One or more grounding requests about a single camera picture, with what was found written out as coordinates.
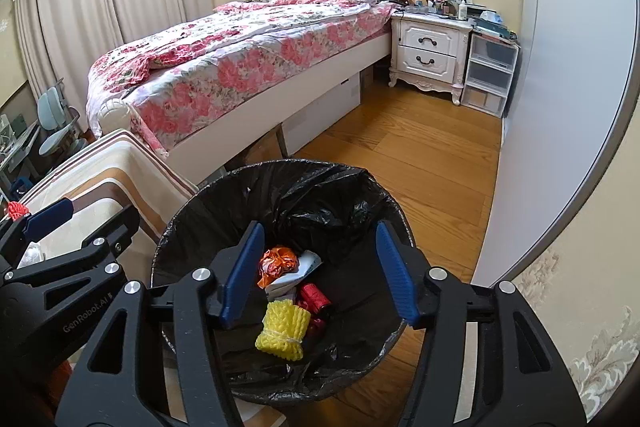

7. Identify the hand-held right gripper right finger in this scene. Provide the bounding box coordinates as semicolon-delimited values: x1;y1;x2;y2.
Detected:
375;221;588;427

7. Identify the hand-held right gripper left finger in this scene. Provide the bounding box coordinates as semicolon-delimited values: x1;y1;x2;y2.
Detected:
52;221;266;427

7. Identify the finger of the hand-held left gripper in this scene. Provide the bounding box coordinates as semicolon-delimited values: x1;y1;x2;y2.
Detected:
0;204;142;308
0;198;75;260

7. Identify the orange wrapper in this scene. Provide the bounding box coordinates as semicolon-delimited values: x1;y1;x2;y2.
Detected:
257;247;301;289

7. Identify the white paper scrap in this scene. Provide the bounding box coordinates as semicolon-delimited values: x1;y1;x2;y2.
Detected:
265;251;323;303

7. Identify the yellow foam net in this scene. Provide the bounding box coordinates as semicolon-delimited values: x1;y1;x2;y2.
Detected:
255;299;312;362

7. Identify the red thread spool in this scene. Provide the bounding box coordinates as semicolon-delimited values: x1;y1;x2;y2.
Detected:
299;283;332;315

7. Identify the trash bin with black bag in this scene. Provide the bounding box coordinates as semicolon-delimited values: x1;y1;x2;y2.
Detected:
150;160;416;408

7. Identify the cluttered desk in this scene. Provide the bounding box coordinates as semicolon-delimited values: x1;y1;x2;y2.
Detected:
0;112;43;202

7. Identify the striped mattress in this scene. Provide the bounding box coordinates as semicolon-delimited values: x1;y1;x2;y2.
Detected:
10;129;288;427

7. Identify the pale blue desk chair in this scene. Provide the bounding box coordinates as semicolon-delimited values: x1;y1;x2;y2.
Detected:
37;79;88;158

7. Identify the brown cardboard box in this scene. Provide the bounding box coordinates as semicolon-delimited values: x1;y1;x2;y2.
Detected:
227;129;288;172

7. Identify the white storage box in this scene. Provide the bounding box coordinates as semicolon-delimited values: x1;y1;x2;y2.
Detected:
282;72;363;158

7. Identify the beige curtain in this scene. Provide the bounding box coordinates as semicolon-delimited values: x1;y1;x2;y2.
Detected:
12;0;216;138

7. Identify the floral quilt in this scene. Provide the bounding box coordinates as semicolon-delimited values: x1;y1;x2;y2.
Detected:
86;0;401;158

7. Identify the clear plastic drawer unit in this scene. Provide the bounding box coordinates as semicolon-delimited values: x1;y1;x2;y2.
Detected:
460;32;521;118

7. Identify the white nightstand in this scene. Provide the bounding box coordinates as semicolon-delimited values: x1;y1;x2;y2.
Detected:
387;12;473;105

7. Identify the white sliding wardrobe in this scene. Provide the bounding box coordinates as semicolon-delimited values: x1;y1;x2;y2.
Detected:
472;0;638;288

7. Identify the pile of bedside clutter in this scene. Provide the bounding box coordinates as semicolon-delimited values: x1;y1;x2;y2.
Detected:
395;0;518;42

